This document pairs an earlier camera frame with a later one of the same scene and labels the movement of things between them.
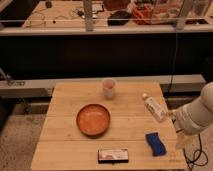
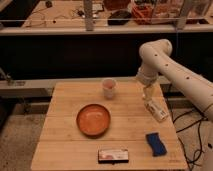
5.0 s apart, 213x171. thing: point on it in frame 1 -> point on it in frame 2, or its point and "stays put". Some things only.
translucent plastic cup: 108,85 stays put
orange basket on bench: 142,14 stays put
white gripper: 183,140 -> 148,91
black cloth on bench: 118,18 stays put
